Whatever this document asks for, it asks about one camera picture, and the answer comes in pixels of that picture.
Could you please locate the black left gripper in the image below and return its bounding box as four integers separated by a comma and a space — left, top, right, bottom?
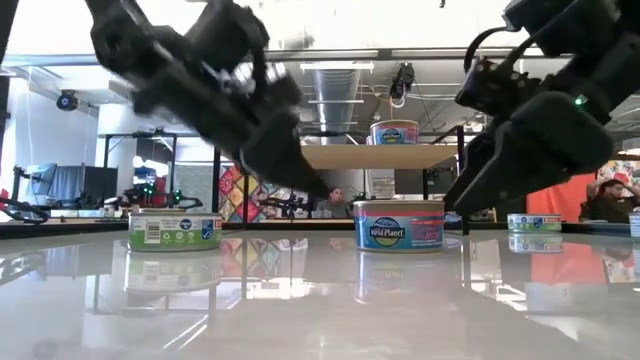
128, 43, 332, 200

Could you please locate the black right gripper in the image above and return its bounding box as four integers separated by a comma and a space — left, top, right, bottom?
451, 32, 640, 218

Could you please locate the orange cloth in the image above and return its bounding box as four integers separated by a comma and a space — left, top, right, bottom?
525, 172, 597, 224

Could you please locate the colourful patchwork quilt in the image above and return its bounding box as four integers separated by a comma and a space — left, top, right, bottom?
218, 164, 296, 225

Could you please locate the floral patterned cloth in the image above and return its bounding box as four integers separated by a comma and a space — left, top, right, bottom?
595, 159, 640, 201

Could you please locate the person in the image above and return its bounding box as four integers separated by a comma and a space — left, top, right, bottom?
578, 177, 640, 225
315, 186, 354, 220

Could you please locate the white fluorescent light fixture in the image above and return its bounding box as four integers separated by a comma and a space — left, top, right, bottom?
298, 60, 375, 72

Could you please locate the long black metal beam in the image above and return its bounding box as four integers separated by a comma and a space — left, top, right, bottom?
0, 47, 574, 67

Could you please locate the grey computer monitor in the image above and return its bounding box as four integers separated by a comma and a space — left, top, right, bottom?
27, 163, 120, 202

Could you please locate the round black blue-lens device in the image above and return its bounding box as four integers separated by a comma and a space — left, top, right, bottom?
54, 88, 80, 112

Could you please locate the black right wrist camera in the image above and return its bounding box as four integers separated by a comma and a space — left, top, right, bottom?
453, 57, 532, 117

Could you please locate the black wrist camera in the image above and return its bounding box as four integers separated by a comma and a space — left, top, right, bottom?
184, 0, 271, 69
453, 57, 532, 117

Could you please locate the silver ventilation duct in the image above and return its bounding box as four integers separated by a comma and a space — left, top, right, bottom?
313, 67, 362, 146

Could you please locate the black aluminium table frame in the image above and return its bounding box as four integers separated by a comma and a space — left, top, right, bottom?
0, 219, 640, 239

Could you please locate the wooden shelf black metal frame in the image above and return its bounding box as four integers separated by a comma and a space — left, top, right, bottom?
211, 124, 471, 237

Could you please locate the black right camera cable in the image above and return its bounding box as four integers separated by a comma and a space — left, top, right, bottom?
462, 24, 539, 74

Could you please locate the black hanging camera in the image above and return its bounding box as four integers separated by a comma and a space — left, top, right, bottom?
388, 61, 417, 109

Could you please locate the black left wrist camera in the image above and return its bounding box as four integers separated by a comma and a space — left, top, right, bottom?
184, 0, 271, 69

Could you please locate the black background rig frame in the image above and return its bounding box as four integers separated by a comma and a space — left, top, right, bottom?
102, 130, 179, 211

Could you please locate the black cable loop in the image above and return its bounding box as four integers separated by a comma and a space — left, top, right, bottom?
0, 196, 50, 226

